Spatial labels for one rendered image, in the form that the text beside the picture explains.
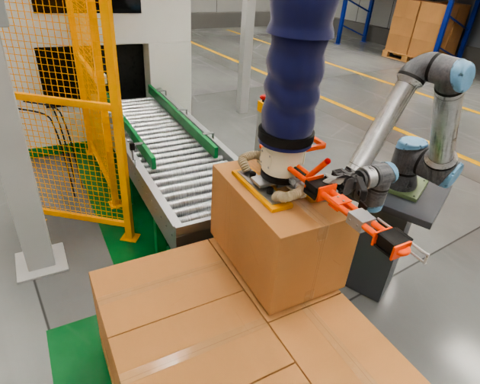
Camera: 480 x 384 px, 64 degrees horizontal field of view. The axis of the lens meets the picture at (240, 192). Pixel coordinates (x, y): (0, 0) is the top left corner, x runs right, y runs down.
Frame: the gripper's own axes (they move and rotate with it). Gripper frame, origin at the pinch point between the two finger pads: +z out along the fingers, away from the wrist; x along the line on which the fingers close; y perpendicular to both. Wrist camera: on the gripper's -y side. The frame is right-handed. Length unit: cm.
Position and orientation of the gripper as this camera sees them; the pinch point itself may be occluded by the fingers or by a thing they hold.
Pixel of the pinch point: (324, 191)
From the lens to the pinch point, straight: 144.9
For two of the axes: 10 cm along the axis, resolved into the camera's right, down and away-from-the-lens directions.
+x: 0.7, -8.5, -5.2
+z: -8.8, 1.9, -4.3
